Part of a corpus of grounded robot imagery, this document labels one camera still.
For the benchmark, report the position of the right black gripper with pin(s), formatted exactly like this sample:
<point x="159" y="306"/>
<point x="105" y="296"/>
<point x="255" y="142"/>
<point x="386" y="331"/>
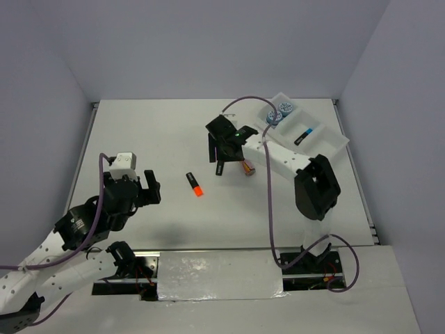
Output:
<point x="220" y="156"/>

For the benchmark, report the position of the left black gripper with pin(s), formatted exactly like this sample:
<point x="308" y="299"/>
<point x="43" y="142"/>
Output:
<point x="154" y="186"/>

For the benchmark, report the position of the blue slime jar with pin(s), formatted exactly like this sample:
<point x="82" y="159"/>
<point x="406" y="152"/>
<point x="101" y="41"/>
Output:
<point x="285" y="108"/>
<point x="273" y="118"/>

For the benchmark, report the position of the blue highlighter marker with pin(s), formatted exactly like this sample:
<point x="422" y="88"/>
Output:
<point x="303" y="136"/>

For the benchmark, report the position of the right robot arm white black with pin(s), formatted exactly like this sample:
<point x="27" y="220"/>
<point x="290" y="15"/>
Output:
<point x="314" y="183"/>

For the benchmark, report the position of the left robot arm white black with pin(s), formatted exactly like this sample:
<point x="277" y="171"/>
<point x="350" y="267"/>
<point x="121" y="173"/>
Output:
<point x="64" y="262"/>

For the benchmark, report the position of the pink highlighter marker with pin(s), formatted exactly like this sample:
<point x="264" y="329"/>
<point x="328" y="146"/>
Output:
<point x="219" y="167"/>

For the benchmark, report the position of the orange highlighter marker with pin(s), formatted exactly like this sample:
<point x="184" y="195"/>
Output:
<point x="194" y="184"/>

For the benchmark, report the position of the pink-capped tube of pens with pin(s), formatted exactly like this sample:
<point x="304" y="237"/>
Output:
<point x="247" y="167"/>

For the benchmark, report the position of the white three-compartment tray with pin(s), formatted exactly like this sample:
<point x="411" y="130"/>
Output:
<point x="296" y="128"/>

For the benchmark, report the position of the silver foil sheet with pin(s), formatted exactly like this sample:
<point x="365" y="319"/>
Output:
<point x="218" y="275"/>

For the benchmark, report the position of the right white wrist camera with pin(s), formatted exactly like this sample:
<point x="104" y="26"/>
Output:
<point x="230" y="116"/>

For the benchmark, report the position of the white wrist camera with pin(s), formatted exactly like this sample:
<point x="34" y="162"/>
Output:
<point x="230" y="116"/>
<point x="124" y="165"/>

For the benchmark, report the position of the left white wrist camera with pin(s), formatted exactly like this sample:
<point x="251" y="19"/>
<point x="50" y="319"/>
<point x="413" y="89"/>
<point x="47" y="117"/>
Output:
<point x="124" y="165"/>

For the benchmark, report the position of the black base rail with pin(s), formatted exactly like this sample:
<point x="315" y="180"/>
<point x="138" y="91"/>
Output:
<point x="303" y="276"/>

